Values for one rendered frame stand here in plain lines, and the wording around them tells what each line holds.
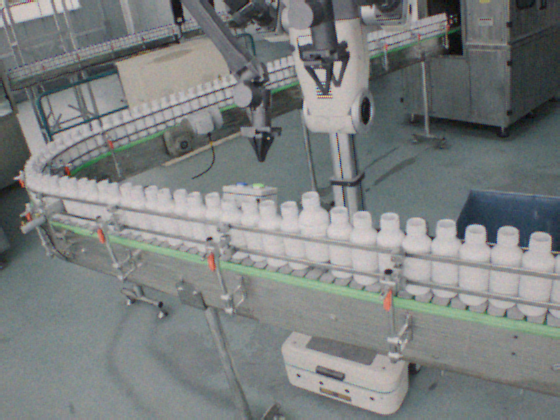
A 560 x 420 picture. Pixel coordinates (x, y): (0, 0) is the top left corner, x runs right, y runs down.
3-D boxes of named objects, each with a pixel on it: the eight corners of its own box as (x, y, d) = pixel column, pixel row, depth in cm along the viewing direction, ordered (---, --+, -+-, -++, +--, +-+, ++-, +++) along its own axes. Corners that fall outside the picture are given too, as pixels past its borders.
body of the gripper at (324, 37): (349, 50, 103) (345, 17, 100) (329, 59, 96) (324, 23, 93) (324, 51, 107) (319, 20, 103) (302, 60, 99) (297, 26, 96)
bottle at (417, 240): (399, 284, 101) (395, 219, 93) (423, 276, 102) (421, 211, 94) (412, 300, 96) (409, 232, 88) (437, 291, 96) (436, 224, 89)
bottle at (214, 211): (239, 251, 126) (225, 196, 119) (217, 257, 125) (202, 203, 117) (234, 241, 131) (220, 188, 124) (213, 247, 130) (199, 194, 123)
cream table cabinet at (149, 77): (216, 128, 612) (196, 39, 560) (244, 134, 567) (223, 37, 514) (142, 158, 556) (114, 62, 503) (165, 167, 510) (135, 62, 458)
